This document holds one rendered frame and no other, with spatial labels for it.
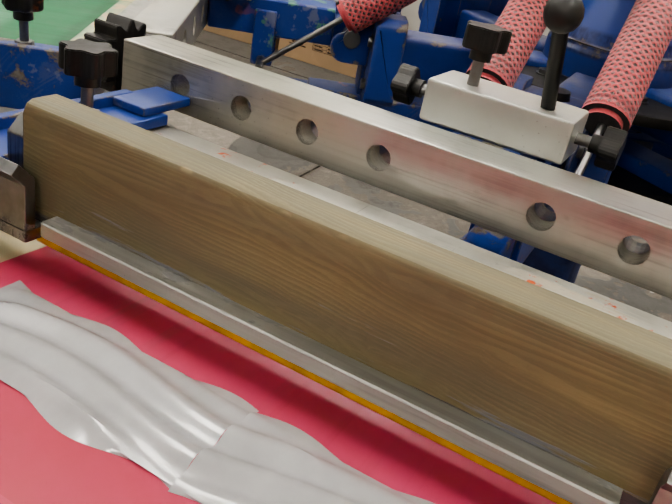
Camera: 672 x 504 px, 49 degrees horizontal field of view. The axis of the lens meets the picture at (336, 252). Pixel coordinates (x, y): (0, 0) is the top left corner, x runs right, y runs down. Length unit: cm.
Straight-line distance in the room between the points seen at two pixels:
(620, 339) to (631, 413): 3
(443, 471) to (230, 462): 11
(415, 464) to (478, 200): 25
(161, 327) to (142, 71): 33
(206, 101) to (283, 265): 32
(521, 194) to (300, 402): 25
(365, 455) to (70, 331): 17
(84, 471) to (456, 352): 18
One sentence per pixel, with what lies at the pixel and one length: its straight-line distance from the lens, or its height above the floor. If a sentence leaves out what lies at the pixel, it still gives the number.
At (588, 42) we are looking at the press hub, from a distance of 109.
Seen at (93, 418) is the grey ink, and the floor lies 99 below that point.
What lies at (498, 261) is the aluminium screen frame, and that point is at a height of 101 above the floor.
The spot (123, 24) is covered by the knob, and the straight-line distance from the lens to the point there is 76.
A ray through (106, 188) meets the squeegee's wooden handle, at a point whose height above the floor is 105.
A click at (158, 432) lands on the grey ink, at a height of 99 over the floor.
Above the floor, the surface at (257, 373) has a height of 98.
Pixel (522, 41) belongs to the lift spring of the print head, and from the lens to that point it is 81.
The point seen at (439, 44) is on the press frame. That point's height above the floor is 102.
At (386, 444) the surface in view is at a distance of 39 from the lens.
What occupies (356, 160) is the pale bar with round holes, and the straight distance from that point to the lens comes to 60.
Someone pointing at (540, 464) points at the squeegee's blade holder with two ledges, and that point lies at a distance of 35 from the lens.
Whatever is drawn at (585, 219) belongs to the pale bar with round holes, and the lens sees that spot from 55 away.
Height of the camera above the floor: 125
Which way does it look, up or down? 29 degrees down
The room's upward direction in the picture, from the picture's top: 10 degrees clockwise
